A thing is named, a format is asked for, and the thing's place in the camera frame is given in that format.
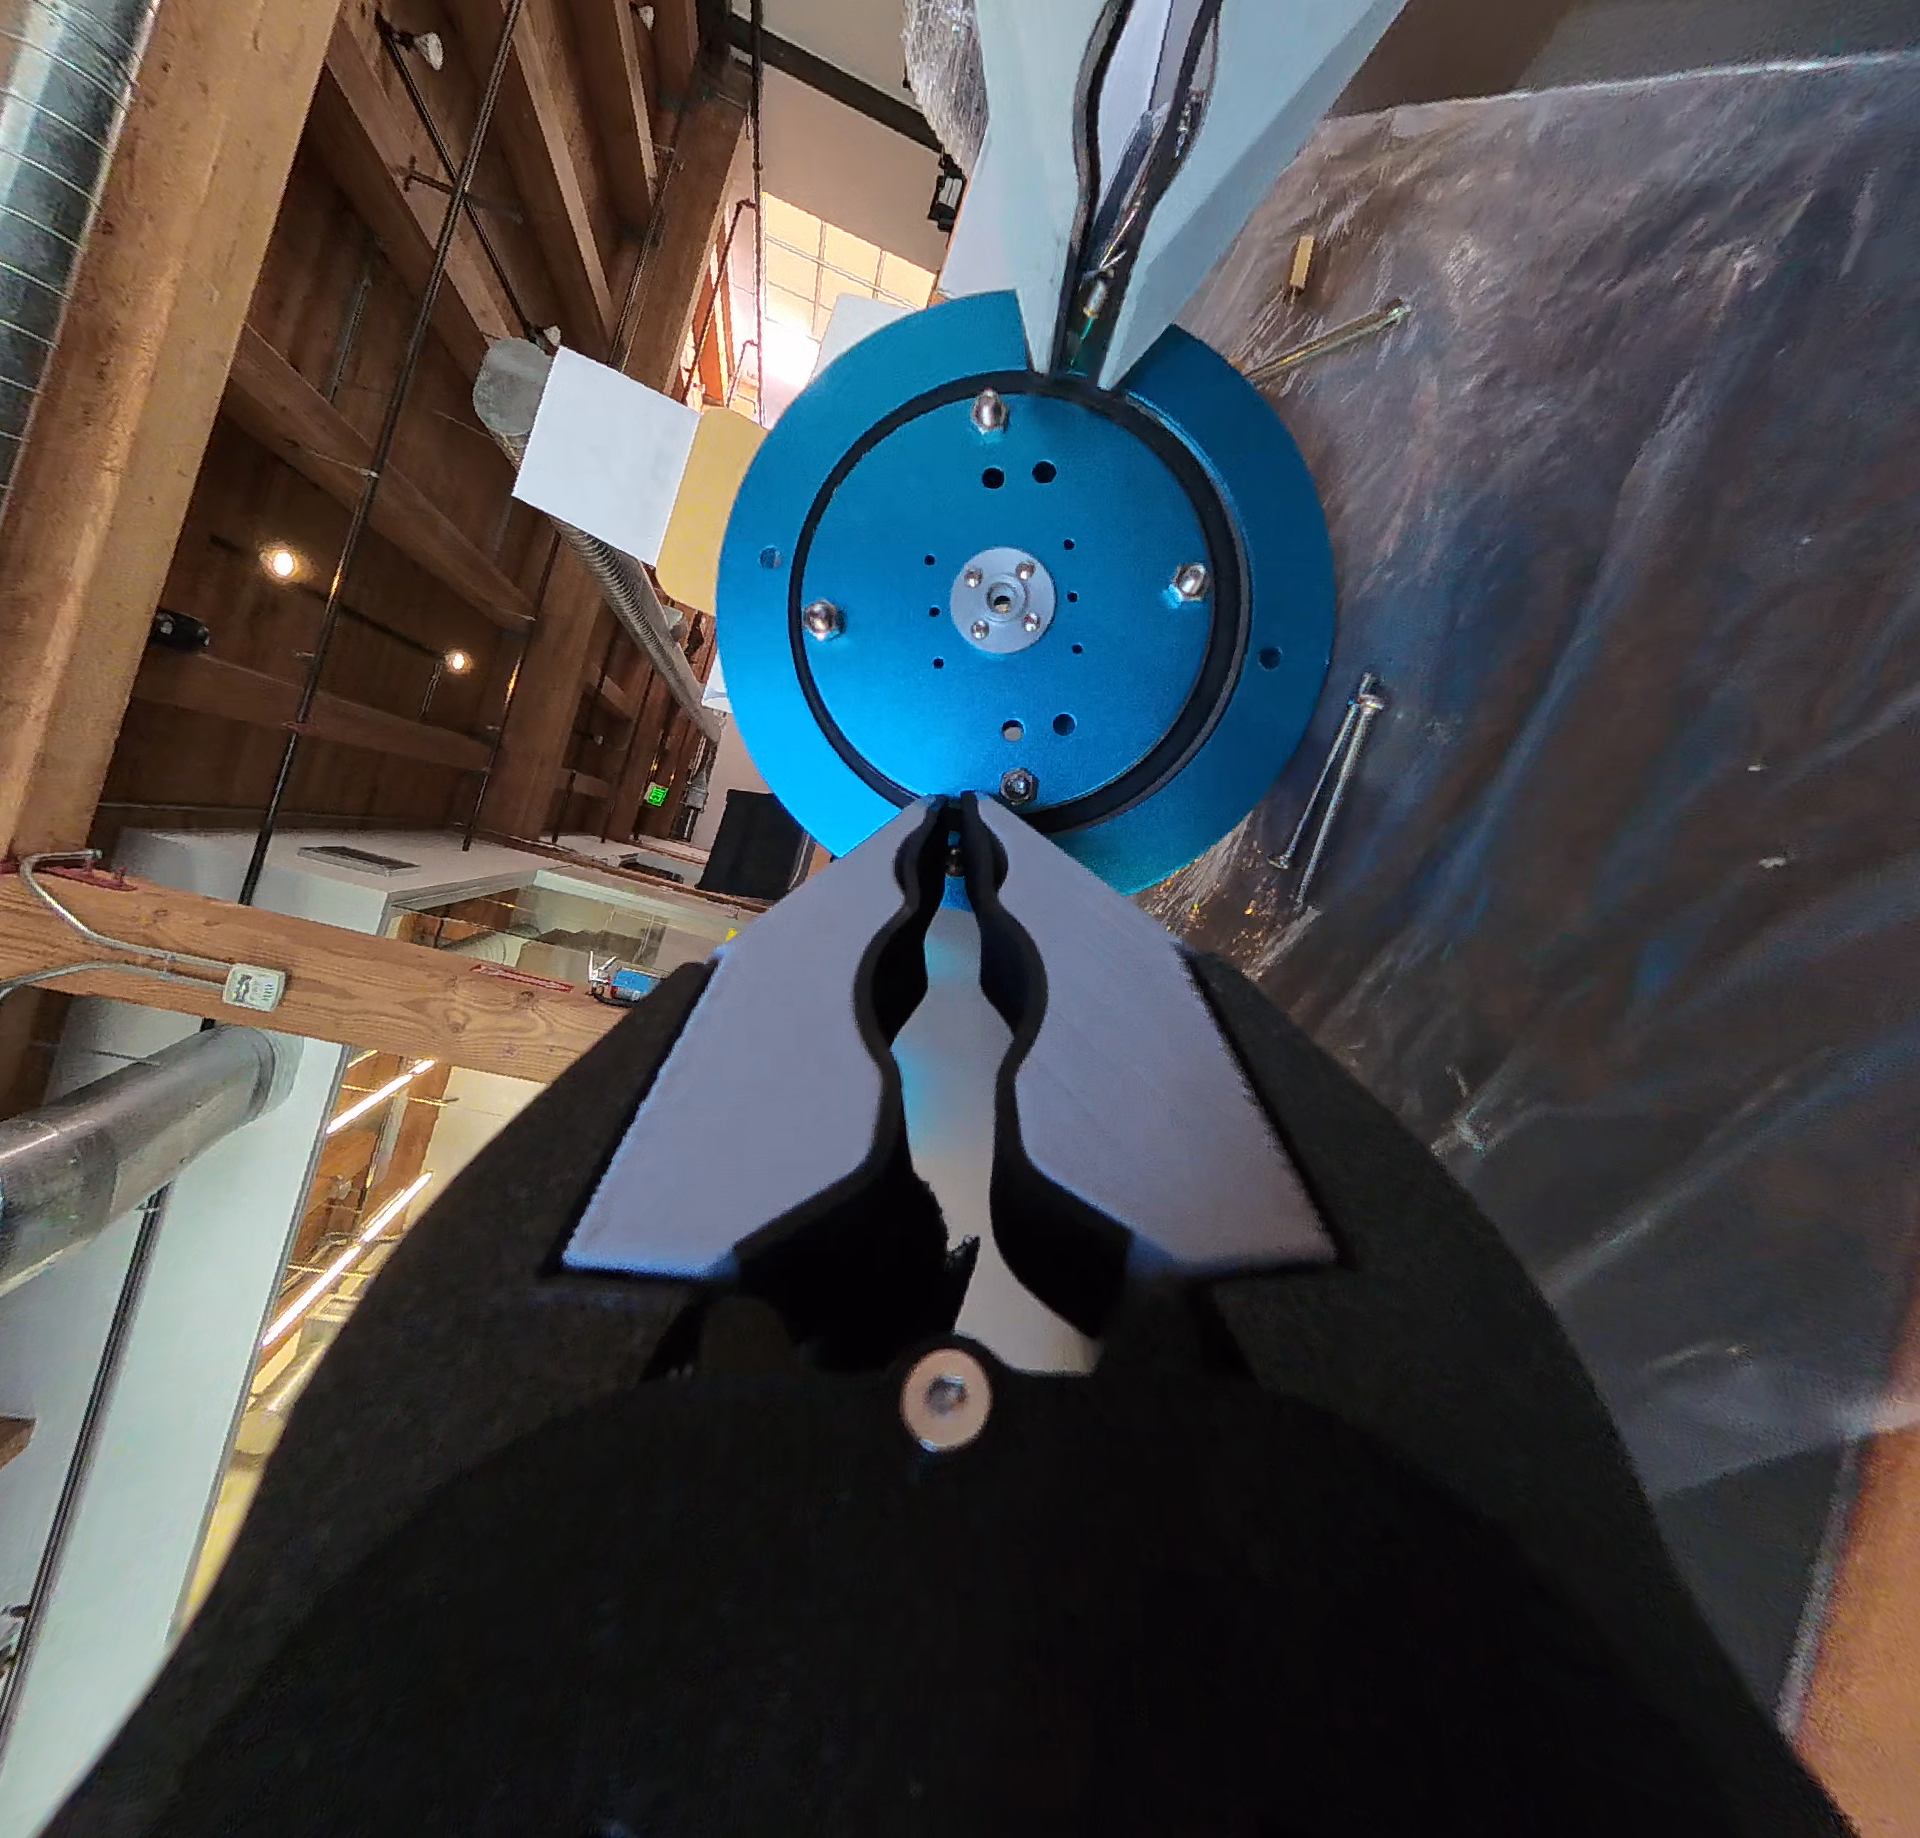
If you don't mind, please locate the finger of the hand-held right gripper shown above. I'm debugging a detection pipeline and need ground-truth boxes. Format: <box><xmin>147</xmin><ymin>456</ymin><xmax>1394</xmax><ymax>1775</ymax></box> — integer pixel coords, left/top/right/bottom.
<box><xmin>1100</xmin><ymin>0</ymin><xmax>1452</xmax><ymax>387</ymax></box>
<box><xmin>935</xmin><ymin>0</ymin><xmax>1145</xmax><ymax>374</ymax></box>

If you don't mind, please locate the orange and white cardboard box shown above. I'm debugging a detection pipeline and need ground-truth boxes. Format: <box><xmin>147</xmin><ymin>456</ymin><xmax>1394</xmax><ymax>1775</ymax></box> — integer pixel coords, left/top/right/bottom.
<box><xmin>509</xmin><ymin>345</ymin><xmax>779</xmax><ymax>612</ymax></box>

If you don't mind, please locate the bubble wrap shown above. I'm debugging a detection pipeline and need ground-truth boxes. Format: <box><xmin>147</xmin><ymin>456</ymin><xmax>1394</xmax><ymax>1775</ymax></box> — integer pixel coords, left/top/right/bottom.
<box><xmin>899</xmin><ymin>0</ymin><xmax>996</xmax><ymax>174</ymax></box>

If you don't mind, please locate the silver air duct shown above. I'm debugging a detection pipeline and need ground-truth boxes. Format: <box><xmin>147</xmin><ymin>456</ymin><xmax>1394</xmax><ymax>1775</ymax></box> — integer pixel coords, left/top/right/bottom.
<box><xmin>0</xmin><ymin>0</ymin><xmax>184</xmax><ymax>497</ymax></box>

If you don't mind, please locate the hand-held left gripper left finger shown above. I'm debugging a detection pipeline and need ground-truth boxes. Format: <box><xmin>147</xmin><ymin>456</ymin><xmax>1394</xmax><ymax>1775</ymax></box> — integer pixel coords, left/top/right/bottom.
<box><xmin>562</xmin><ymin>796</ymin><xmax>950</xmax><ymax>1277</ymax></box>

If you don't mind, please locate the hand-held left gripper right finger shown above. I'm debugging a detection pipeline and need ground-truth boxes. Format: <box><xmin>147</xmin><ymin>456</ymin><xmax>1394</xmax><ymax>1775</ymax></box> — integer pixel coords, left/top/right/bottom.
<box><xmin>964</xmin><ymin>792</ymin><xmax>1336</xmax><ymax>1281</ymax></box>

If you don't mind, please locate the clear plastic sheet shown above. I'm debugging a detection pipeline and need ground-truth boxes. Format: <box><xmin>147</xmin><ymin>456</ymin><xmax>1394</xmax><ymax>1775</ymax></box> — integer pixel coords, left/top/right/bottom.
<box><xmin>1138</xmin><ymin>53</ymin><xmax>1920</xmax><ymax>1718</ymax></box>

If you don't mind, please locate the blue round turntable base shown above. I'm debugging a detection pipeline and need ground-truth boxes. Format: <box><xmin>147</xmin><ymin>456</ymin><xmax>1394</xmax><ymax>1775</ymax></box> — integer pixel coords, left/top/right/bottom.
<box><xmin>715</xmin><ymin>288</ymin><xmax>1339</xmax><ymax>907</ymax></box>

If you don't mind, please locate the yellow-handled screwdriver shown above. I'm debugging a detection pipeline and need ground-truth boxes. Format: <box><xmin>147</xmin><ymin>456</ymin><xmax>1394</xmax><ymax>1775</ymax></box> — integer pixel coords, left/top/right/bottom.
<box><xmin>1242</xmin><ymin>299</ymin><xmax>1416</xmax><ymax>381</ymax></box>

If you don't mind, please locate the grey metal pipe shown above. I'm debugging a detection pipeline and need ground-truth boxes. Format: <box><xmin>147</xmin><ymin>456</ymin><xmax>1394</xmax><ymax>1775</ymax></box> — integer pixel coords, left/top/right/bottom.
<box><xmin>0</xmin><ymin>1026</ymin><xmax>308</xmax><ymax>1296</ymax></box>

